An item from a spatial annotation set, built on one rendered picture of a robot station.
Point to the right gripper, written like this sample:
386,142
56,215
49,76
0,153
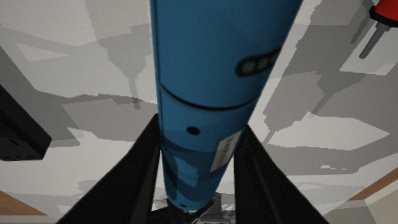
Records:
163,216

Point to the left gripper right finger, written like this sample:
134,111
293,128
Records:
281,201

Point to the dark blue electric screwdriver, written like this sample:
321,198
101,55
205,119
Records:
212,60

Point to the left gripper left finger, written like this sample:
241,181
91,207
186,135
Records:
112,199

